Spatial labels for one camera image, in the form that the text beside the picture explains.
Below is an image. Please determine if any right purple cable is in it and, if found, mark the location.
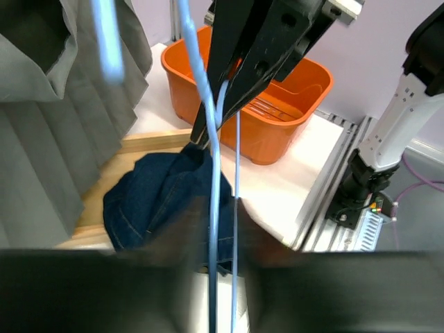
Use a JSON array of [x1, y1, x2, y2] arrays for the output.
[[390, 157, 444, 250]]

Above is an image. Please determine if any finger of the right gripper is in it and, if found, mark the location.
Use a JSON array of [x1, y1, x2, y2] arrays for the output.
[[207, 1, 273, 129]]

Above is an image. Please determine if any wooden clothes rack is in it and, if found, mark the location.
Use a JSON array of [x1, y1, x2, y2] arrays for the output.
[[56, 129, 191, 250]]

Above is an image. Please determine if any blue wire hanger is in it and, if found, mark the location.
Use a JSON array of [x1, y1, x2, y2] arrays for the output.
[[90, 0, 244, 333]]

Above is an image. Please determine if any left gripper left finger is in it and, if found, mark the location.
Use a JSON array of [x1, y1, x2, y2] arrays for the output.
[[1, 197, 207, 332]]

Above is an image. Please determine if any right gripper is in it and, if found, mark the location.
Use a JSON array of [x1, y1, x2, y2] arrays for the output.
[[216, 0, 365, 121]]

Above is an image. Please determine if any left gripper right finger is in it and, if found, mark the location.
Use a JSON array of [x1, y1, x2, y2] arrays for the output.
[[237, 205, 443, 332]]

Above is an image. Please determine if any grey pleated skirt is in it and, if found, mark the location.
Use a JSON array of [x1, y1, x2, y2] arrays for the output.
[[1, 1, 153, 248]]

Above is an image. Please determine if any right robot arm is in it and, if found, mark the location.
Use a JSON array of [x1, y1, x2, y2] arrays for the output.
[[178, 1, 443, 228]]

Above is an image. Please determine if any aluminium rail base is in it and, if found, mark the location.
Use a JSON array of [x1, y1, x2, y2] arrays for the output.
[[288, 114, 396, 252]]

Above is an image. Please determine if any orange plastic basket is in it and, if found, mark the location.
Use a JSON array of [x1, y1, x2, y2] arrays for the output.
[[161, 40, 334, 165]]

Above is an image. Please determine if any dark blue denim skirt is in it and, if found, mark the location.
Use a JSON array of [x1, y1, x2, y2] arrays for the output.
[[103, 142, 240, 277]]

